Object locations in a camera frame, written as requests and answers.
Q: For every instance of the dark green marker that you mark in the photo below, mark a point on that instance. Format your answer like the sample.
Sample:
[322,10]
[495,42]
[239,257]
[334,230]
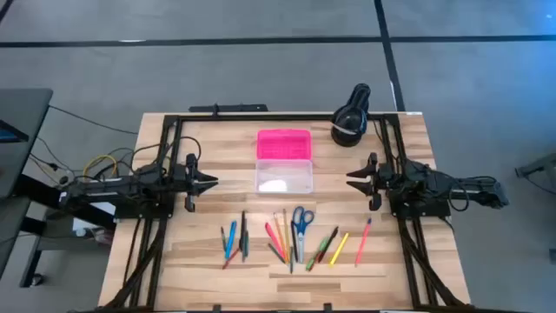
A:
[223,238]

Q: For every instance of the orange pencil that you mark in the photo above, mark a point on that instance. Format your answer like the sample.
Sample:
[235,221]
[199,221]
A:
[280,237]

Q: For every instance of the laptop with blue screen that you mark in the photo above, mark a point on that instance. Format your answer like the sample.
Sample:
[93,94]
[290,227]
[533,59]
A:
[8,135]

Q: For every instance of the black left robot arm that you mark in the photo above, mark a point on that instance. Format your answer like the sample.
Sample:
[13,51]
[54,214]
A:
[108,189]

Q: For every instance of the black aluminium table frame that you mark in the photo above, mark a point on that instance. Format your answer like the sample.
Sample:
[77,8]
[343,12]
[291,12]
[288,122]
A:
[278,117]

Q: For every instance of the yellow highlighter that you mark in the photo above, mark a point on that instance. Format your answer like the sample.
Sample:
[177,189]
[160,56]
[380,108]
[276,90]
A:
[339,249]

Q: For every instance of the dark green crayon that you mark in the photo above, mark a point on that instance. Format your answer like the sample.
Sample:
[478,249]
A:
[291,266]
[276,253]

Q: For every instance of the black mounting bar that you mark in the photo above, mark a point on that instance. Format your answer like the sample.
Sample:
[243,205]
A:
[234,108]

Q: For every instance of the black desk lamp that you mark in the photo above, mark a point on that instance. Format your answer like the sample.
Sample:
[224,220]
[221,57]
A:
[347,124]

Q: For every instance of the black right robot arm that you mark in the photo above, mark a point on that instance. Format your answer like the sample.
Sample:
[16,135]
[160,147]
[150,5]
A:
[456,187]

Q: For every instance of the red marker pen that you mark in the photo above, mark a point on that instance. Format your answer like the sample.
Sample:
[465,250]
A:
[322,256]

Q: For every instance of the gray metal stand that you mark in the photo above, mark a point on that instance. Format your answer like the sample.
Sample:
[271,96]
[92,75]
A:
[536,167]

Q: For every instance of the red pencil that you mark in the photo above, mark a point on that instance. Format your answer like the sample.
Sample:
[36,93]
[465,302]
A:
[230,259]

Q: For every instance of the pink pen with blue cap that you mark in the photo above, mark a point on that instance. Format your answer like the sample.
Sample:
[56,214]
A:
[363,241]

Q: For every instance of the gray marker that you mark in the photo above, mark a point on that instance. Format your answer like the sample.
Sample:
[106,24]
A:
[246,243]

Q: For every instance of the yellow pencil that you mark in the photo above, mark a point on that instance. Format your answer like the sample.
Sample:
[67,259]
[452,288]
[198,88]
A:
[286,230]

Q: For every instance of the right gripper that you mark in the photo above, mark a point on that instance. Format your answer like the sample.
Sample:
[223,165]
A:
[382,182]

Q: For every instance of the dark gray desk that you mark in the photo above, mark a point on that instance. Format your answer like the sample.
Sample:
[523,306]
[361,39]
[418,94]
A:
[26,108]

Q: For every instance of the green mechanical pencil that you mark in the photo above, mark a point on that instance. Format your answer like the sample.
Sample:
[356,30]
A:
[317,255]

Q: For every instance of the black desk base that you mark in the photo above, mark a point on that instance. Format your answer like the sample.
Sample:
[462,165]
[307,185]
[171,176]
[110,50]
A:
[48,195]

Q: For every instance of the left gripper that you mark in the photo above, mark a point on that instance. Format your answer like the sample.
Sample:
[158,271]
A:
[187,182]

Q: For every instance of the pink-lidded clear supply box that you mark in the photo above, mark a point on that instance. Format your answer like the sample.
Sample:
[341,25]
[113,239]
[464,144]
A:
[284,148]

